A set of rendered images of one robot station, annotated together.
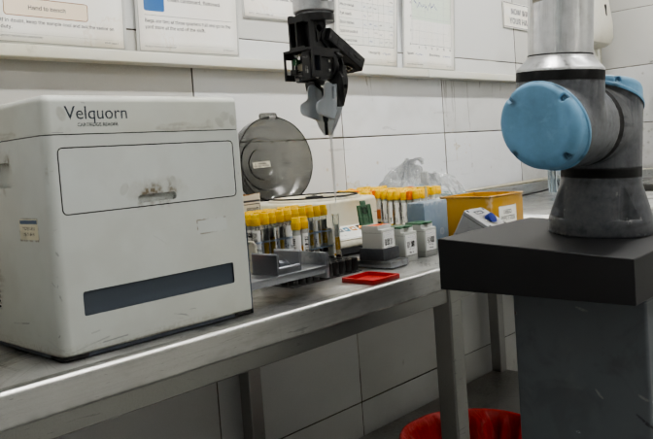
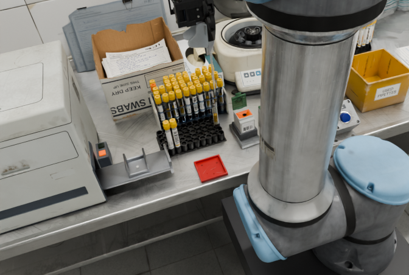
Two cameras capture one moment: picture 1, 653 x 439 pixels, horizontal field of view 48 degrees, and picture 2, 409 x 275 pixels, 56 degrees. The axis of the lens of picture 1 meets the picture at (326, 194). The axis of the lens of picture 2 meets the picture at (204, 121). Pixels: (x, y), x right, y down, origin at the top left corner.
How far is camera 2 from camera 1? 95 cm
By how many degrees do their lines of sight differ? 49
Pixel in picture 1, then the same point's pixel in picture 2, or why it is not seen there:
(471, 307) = not seen: outside the picture
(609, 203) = (337, 252)
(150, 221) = (14, 182)
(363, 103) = not seen: outside the picture
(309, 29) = not seen: outside the picture
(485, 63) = not seen: outside the picture
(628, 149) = (367, 231)
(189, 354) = (50, 240)
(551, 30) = (265, 175)
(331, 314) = (159, 206)
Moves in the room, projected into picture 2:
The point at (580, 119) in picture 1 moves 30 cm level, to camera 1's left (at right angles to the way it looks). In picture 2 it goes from (266, 257) to (100, 184)
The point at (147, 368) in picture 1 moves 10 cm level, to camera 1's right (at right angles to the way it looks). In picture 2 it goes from (23, 248) to (55, 267)
